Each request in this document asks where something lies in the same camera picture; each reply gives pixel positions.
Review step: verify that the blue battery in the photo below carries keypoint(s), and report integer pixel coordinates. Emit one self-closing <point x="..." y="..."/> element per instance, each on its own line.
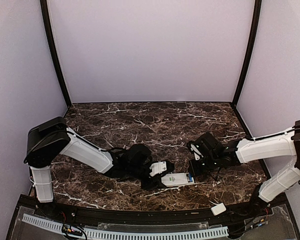
<point x="189" y="178"/>

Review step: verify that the white slotted cable duct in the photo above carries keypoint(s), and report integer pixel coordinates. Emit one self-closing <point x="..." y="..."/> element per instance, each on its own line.
<point x="133" y="232"/>

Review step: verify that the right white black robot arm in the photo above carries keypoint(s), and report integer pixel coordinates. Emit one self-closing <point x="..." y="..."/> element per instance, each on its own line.
<point x="210" y="154"/>

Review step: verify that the left black frame post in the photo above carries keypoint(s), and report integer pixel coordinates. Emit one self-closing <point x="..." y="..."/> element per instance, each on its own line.
<point x="53" y="52"/>

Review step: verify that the right black frame post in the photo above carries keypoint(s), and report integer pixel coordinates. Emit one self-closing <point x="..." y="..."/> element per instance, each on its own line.
<point x="248" y="52"/>

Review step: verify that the small circuit board with wires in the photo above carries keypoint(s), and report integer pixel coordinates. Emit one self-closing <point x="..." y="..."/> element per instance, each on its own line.
<point x="73" y="232"/>

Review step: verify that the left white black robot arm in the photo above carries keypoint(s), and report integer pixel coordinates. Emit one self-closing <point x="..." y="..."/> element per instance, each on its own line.
<point x="52" y="138"/>

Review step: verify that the black front rail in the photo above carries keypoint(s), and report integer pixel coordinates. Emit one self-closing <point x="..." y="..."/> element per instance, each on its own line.
<point x="94" y="216"/>

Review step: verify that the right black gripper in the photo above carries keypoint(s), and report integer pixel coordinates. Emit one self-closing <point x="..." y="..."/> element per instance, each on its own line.
<point x="195" y="171"/>

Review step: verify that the white battery cover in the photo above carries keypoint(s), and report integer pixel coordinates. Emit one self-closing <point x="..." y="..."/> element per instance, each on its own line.
<point x="218" y="209"/>

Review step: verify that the white remote control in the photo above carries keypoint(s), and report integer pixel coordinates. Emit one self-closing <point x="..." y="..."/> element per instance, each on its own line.
<point x="175" y="180"/>

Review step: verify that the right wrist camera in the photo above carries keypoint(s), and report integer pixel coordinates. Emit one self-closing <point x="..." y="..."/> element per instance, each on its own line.
<point x="194" y="150"/>

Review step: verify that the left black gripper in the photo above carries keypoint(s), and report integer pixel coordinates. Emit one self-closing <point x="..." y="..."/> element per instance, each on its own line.
<point x="150" y="184"/>

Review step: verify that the black frame post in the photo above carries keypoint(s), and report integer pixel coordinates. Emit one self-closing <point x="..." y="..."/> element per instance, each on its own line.
<point x="248" y="52"/>
<point x="53" y="52"/>

